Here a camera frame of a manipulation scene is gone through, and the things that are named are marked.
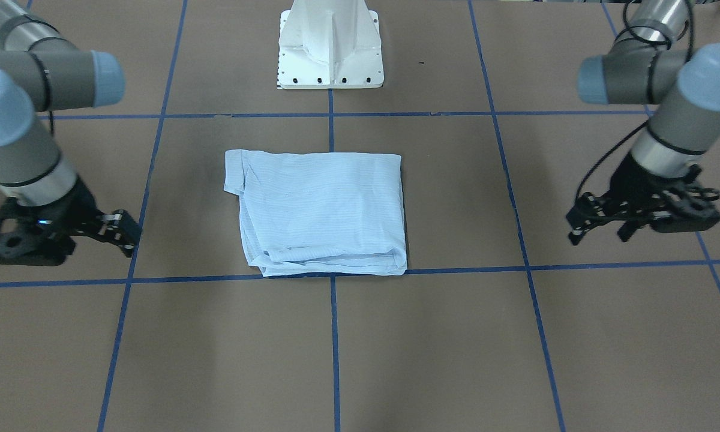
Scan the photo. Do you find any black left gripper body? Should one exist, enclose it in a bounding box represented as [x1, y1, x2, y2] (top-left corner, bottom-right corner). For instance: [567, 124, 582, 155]
[566, 155, 720, 233]

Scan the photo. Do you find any light blue button shirt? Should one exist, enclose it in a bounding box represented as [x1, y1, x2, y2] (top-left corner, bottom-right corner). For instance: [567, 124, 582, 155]
[224, 149, 409, 277]

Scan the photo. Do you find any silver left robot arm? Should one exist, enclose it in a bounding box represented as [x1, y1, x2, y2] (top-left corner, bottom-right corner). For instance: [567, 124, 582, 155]
[566, 1, 720, 245]

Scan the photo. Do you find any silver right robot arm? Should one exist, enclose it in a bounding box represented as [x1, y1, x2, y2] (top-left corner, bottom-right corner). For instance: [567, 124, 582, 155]
[0, 1, 142, 267]

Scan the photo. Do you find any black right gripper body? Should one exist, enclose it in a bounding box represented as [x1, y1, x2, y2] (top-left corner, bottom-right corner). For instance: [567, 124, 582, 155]
[0, 179, 127, 267]

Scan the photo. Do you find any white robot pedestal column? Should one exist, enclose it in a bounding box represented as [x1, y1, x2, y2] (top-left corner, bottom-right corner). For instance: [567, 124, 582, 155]
[276, 1, 385, 89]

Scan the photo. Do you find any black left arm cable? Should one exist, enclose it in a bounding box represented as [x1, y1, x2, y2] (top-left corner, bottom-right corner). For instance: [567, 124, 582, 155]
[575, 0, 697, 205]

